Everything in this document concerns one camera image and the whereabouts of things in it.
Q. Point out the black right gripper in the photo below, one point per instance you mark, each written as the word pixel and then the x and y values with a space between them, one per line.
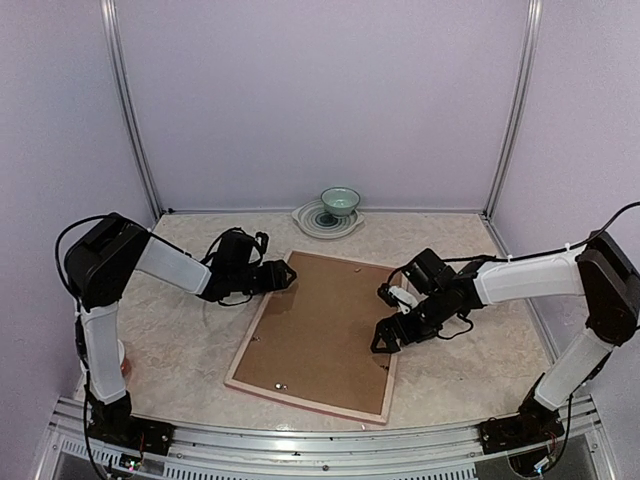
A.
pixel 384 326

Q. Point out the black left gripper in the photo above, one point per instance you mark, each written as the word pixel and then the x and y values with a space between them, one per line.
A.
pixel 281 282

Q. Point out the wooden picture frame red edge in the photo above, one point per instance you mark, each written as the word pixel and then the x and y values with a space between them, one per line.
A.
pixel 310 405

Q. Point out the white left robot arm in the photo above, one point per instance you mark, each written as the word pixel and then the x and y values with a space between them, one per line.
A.
pixel 97 269

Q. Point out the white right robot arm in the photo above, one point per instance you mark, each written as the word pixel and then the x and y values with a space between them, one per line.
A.
pixel 595 269

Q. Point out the white plate green rings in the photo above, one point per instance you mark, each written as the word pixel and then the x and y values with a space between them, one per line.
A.
pixel 320 225

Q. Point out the green ceramic bowl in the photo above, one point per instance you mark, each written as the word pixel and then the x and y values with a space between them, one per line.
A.
pixel 340 201

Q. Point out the white bowl orange outside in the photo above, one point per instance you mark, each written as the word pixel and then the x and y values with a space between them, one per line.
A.
pixel 125 366

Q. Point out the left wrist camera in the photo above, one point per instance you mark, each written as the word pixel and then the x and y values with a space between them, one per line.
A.
pixel 261 242

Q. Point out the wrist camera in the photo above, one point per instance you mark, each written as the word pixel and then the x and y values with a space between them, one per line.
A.
pixel 397 297
pixel 261 242

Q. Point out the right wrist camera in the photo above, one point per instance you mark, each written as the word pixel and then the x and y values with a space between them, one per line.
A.
pixel 397 297

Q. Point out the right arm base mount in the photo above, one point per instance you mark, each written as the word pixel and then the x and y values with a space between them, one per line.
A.
pixel 520 430

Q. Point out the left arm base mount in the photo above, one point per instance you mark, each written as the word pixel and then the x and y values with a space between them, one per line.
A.
pixel 114 423

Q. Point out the left aluminium corner post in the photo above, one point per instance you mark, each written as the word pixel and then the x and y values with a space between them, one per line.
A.
pixel 108 9

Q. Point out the aluminium corner post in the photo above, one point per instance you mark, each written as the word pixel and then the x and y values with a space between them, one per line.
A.
pixel 517 106
pixel 108 9

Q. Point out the right aluminium corner post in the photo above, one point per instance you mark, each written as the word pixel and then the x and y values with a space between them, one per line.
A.
pixel 517 106

